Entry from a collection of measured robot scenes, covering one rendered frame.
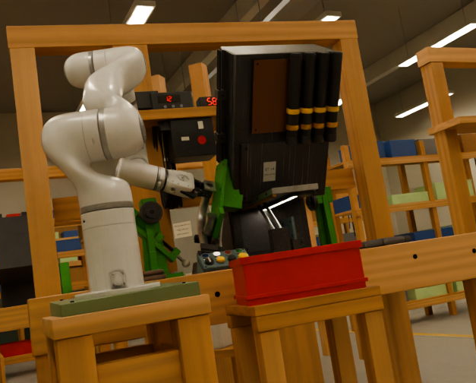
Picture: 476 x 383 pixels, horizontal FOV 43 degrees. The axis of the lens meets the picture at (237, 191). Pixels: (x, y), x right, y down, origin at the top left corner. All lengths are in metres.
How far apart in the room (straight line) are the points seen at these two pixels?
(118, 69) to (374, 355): 0.99
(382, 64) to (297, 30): 9.60
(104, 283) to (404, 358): 1.65
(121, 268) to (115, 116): 0.34
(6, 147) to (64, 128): 10.91
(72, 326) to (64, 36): 1.51
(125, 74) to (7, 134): 10.73
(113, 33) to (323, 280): 1.43
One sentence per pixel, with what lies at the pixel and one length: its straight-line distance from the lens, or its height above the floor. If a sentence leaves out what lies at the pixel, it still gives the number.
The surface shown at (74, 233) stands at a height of 2.07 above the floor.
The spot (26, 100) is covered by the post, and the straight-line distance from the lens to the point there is 2.41.
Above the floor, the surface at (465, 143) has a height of 2.15.
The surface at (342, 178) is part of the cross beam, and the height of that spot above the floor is 1.23.
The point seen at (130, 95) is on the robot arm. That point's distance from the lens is 1.93.
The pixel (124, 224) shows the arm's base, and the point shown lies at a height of 1.03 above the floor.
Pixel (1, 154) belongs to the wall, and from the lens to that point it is 12.25.
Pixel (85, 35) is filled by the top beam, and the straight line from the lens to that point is 2.51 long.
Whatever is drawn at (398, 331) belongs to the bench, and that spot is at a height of 0.54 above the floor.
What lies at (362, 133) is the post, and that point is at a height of 1.41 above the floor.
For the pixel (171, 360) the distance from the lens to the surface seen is 1.28.
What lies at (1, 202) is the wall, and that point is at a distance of 12.06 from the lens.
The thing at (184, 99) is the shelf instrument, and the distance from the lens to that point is 2.38.
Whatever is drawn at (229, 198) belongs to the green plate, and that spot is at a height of 1.14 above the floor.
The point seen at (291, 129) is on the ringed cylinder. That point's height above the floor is 1.32.
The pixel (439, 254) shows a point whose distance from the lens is 2.07.
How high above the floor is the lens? 0.88
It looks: 8 degrees up
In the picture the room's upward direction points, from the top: 9 degrees counter-clockwise
